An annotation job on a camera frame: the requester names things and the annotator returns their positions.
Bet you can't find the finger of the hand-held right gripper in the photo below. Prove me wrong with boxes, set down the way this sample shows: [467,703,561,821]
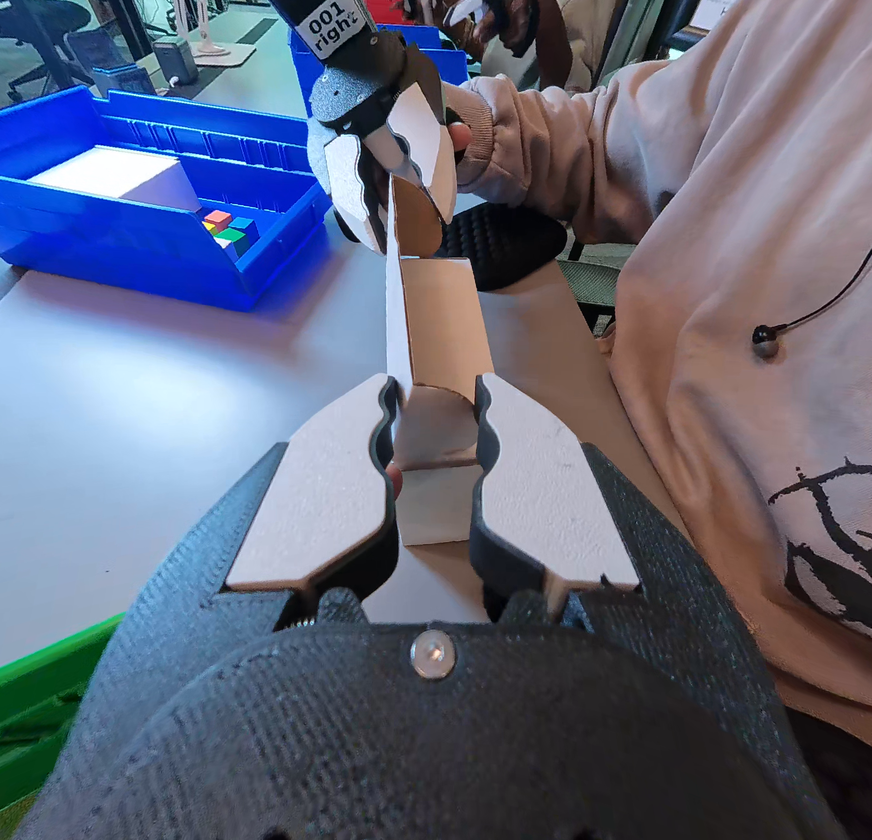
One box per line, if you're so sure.
[367,125,426,187]
[323,133,388,255]

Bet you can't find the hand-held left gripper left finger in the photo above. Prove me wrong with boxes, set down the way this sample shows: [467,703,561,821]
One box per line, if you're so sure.
[223,373,401,593]

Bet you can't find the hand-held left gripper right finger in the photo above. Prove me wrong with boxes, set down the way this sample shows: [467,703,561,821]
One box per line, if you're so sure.
[469,373,643,593]

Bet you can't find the white cardboard box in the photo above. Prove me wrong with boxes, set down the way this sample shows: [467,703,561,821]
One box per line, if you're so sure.
[385,80,495,548]

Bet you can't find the blue plastic bin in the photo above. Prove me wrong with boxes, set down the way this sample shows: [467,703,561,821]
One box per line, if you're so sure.
[0,84,329,311]
[289,25,471,118]

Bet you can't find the person's right forearm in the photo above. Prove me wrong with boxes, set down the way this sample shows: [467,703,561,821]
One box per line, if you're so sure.
[453,74,655,242]

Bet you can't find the white stand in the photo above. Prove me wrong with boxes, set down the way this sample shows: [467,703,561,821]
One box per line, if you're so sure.
[167,0,258,69]

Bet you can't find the black chair armrest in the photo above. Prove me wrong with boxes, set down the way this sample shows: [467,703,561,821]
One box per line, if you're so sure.
[435,203,568,293]

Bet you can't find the grey power station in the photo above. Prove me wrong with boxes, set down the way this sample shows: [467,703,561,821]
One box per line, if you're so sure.
[152,36,200,86]

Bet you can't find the black office chair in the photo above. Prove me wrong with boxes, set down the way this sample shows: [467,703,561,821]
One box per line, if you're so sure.
[0,0,94,100]

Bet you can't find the green plastic bin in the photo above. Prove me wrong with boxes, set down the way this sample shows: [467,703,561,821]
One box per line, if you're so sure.
[0,612,125,814]

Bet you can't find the person in beige sweatshirt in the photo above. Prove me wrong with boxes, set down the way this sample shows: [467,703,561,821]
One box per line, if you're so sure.
[565,0,872,746]

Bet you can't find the black earphone cable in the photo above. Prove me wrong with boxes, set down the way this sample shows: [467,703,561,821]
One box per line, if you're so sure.
[751,247,872,359]

